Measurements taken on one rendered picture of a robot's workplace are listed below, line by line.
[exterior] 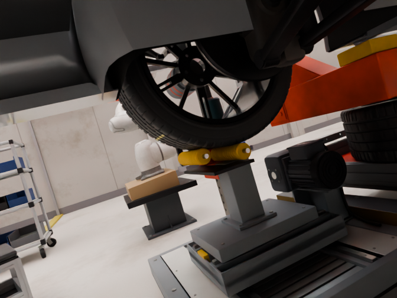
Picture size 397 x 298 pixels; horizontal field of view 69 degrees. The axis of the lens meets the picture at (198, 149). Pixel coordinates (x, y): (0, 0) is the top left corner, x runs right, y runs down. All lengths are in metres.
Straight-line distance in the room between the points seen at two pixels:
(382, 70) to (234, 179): 0.61
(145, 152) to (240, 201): 1.20
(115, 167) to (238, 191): 4.33
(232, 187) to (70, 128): 4.50
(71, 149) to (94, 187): 0.75
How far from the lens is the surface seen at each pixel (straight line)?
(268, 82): 1.10
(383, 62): 1.16
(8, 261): 1.57
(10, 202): 2.81
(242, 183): 1.07
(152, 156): 2.14
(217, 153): 1.13
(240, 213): 1.07
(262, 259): 0.99
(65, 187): 5.33
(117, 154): 5.28
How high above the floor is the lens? 0.58
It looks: 2 degrees down
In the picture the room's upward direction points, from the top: 17 degrees counter-clockwise
